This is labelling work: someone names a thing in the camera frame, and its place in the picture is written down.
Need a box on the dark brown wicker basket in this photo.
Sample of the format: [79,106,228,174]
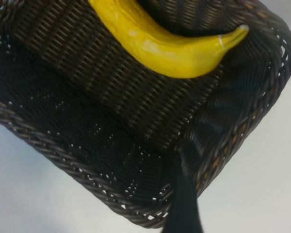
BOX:
[0,0,291,230]

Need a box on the yellow banana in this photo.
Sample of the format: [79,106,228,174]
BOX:
[88,0,250,79]

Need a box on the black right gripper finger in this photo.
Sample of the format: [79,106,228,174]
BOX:
[162,152,205,233]

